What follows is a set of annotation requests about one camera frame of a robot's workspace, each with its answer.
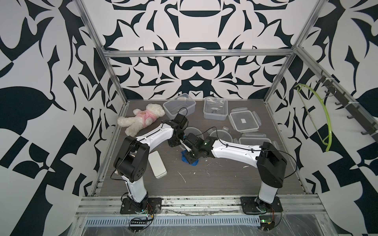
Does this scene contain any clear lunch box lid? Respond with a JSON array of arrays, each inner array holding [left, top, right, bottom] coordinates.
[[234, 133, 280, 150], [228, 107, 262, 133]]

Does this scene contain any round clear container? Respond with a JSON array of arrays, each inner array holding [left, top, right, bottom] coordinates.
[[184, 127, 204, 139]]

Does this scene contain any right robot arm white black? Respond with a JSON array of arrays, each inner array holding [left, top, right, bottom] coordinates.
[[181, 133, 287, 204]]

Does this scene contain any white rectangular box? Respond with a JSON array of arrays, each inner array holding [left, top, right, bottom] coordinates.
[[148, 151, 167, 179]]

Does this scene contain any white teddy bear pink shirt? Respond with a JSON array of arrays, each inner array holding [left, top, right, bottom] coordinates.
[[117, 103, 165, 137]]

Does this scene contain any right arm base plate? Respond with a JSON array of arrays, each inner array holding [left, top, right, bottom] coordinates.
[[240, 196, 283, 215]]

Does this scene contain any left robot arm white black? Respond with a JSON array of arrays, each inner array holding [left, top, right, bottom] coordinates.
[[114, 114, 189, 204]]

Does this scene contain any green clothes hanger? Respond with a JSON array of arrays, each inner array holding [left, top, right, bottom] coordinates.
[[294, 84, 333, 152]]

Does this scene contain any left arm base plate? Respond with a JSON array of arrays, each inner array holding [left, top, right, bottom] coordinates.
[[120, 197, 162, 215]]

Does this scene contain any aluminium frame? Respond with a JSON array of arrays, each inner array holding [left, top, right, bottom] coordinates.
[[79, 1, 378, 236]]

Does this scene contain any black wall hook rack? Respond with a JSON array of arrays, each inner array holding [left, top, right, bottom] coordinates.
[[317, 71, 378, 143]]

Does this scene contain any clear rectangular lunch box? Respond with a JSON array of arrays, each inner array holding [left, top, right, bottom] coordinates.
[[203, 97, 228, 121], [163, 93, 196, 120]]

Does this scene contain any blue cleaning cloth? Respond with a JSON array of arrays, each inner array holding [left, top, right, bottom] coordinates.
[[181, 150, 199, 166]]

